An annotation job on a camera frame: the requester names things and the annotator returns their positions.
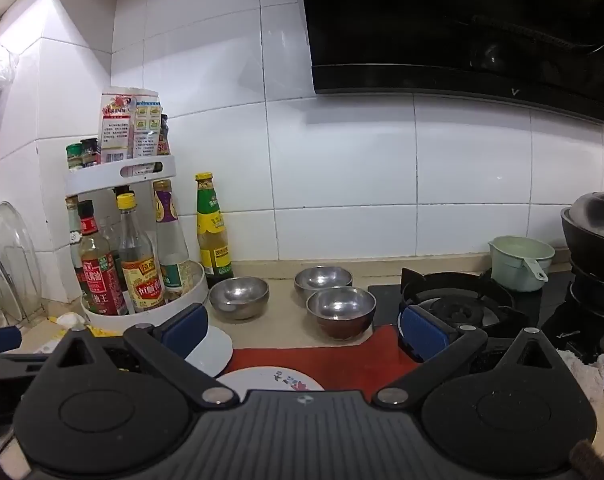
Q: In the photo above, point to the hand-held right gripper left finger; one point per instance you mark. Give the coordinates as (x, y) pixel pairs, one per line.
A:
(184, 331)

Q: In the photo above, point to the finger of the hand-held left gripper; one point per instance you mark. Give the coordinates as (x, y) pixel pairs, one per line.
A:
(12, 362)
(2, 338)

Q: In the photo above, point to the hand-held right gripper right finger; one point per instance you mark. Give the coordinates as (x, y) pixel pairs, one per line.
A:
(422, 332)

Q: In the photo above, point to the plain white plate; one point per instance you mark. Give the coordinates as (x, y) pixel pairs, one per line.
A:
(214, 347)

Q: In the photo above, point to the stainless steel bowl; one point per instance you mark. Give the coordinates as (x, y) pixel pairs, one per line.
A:
(239, 297)
(324, 280)
(341, 310)

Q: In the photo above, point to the white plate small floral print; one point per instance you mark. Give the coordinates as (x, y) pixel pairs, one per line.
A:
(262, 380)

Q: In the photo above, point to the black gas stove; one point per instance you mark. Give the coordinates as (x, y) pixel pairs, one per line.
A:
(382, 305)

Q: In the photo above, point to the red cloth mat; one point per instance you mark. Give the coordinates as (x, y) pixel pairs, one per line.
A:
(362, 360)

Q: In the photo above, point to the yellow-capped vinegar bottle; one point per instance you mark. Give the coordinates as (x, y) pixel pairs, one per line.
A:
(142, 280)

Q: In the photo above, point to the clear bottle purple neck label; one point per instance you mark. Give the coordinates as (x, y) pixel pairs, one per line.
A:
(169, 255)

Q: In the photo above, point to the glass pot lid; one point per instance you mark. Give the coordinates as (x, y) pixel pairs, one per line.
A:
(14, 260)

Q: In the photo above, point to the dark bottle green yellow label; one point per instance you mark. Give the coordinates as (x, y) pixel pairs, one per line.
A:
(213, 240)

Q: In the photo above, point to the soy sauce bottle red label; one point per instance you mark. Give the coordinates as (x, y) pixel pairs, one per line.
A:
(99, 275)

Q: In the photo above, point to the pale green scoop cup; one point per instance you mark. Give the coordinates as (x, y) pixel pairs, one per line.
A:
(519, 265)

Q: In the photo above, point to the clear glass liquor bottle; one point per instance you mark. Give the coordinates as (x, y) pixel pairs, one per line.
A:
(73, 240)

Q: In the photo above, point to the white rag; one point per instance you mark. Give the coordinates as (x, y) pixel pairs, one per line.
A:
(584, 372)

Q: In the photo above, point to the white two-tier rotating rack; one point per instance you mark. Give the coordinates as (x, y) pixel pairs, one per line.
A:
(112, 175)

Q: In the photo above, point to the black wok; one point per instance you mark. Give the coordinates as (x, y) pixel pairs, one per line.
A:
(592, 240)

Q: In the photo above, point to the green-capped spice jar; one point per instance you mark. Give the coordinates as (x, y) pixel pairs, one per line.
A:
(75, 157)

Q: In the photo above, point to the dark sauce jar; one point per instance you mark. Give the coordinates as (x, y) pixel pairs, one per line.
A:
(164, 135)

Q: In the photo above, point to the dark-capped spice jar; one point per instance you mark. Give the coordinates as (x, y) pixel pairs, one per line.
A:
(89, 152)

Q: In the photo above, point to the blue and yellow packet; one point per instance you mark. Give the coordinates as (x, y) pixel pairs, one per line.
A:
(147, 127)

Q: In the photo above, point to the red and white packet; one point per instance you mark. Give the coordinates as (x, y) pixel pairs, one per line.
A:
(116, 130)

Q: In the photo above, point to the black range hood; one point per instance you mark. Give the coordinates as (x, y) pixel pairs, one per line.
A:
(457, 20)

